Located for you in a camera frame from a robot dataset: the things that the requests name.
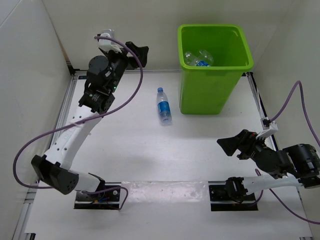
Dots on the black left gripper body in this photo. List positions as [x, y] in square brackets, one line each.
[120, 62]

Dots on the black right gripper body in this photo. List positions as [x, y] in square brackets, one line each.
[252, 145]

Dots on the dark blue label bottle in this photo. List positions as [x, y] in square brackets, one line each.
[193, 60]

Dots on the blue label water bottle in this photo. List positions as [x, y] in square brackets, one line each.
[163, 107]

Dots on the clear crinkled plastic bottle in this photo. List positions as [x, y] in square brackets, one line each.
[206, 56]

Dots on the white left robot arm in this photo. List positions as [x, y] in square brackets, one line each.
[102, 78]

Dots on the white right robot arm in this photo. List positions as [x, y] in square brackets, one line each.
[294, 166]

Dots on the green plastic bin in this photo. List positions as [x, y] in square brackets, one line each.
[204, 90]

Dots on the small blue sticker label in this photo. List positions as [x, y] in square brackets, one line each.
[82, 77]

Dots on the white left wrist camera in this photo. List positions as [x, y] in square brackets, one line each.
[106, 45]

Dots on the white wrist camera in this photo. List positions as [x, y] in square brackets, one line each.
[269, 128]
[106, 45]

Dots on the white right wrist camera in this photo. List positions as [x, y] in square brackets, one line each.
[269, 128]

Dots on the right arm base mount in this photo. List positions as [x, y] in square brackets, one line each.
[220, 201]

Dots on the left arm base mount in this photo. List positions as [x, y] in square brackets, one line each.
[109, 200]

